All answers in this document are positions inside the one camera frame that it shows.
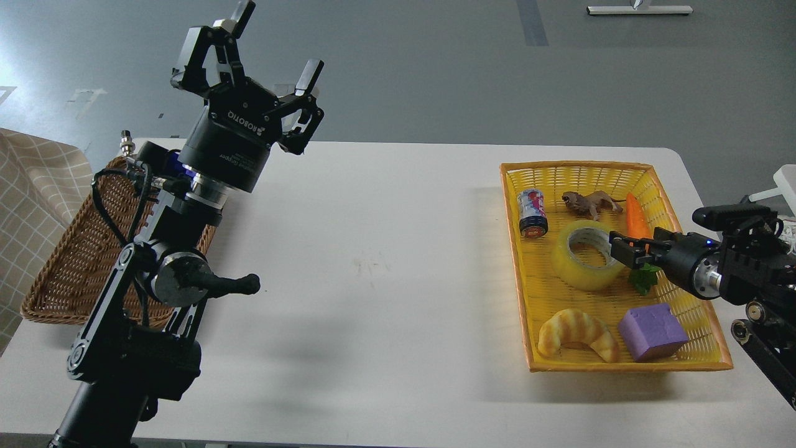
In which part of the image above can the yellow tape roll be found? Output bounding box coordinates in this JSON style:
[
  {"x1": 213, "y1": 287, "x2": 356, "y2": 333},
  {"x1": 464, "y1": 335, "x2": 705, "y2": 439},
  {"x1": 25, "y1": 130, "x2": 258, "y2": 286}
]
[{"x1": 550, "y1": 220, "x2": 625, "y2": 291}]

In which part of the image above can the toy croissant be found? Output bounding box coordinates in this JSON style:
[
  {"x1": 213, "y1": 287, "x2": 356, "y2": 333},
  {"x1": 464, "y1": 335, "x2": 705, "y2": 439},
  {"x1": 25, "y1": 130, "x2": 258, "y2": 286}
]
[{"x1": 537, "y1": 309, "x2": 620, "y2": 363}]

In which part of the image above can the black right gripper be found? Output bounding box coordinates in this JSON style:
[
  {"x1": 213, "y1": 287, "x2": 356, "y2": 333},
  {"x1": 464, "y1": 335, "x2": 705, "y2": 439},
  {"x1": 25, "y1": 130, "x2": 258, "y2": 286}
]
[{"x1": 609, "y1": 228, "x2": 721, "y2": 300}]

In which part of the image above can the small drink can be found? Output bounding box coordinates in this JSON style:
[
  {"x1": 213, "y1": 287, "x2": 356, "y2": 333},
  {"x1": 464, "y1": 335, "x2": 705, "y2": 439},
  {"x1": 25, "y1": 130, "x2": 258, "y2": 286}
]
[{"x1": 517, "y1": 189, "x2": 548, "y2": 239}]

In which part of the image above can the purple foam block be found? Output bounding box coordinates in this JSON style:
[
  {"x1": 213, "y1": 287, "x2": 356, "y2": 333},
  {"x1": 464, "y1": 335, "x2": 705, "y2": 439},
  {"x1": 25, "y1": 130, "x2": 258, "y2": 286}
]
[{"x1": 618, "y1": 303, "x2": 689, "y2": 362}]

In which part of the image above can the brown wicker basket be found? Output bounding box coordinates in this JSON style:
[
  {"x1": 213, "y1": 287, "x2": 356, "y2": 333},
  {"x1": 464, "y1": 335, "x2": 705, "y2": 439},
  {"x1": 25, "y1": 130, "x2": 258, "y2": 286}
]
[{"x1": 21, "y1": 154, "x2": 218, "y2": 329}]

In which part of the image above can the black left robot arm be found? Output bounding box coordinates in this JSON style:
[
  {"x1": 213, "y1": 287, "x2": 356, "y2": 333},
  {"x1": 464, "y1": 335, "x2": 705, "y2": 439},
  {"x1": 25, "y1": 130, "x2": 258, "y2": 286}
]
[{"x1": 49, "y1": 1, "x2": 324, "y2": 447}]

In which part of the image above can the beige checkered cloth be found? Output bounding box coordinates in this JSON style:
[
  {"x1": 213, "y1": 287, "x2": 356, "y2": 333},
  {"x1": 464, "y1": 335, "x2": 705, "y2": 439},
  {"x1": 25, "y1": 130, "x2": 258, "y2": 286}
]
[{"x1": 1, "y1": 129, "x2": 92, "y2": 352}]

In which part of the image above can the brown toy lion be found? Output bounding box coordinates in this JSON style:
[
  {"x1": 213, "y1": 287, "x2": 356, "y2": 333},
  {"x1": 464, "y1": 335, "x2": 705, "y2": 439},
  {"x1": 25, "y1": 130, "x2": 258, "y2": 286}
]
[{"x1": 561, "y1": 190, "x2": 624, "y2": 221}]

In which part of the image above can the white metal floor bar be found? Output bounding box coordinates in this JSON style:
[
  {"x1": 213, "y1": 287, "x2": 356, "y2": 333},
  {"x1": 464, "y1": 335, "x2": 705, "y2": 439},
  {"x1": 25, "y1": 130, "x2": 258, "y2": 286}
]
[{"x1": 586, "y1": 4, "x2": 693, "y2": 16}]

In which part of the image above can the yellow plastic basket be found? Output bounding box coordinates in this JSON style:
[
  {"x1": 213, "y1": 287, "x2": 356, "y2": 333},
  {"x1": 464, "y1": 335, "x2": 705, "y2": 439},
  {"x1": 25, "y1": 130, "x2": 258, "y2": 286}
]
[{"x1": 500, "y1": 161, "x2": 733, "y2": 373}]

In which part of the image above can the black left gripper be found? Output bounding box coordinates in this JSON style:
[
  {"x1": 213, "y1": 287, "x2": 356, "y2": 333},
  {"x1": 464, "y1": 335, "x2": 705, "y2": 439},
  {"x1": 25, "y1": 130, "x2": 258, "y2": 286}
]
[{"x1": 170, "y1": 0, "x2": 325, "y2": 194}]

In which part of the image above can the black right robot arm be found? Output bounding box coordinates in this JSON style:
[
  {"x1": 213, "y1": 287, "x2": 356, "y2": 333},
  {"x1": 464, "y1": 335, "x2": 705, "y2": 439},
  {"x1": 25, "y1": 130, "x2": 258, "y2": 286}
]
[{"x1": 608, "y1": 202, "x2": 795, "y2": 406}]

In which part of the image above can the orange toy carrot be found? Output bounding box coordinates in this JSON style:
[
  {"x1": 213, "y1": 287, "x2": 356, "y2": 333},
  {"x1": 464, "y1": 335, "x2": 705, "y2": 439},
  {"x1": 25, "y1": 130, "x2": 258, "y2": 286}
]
[{"x1": 625, "y1": 193, "x2": 653, "y2": 239}]

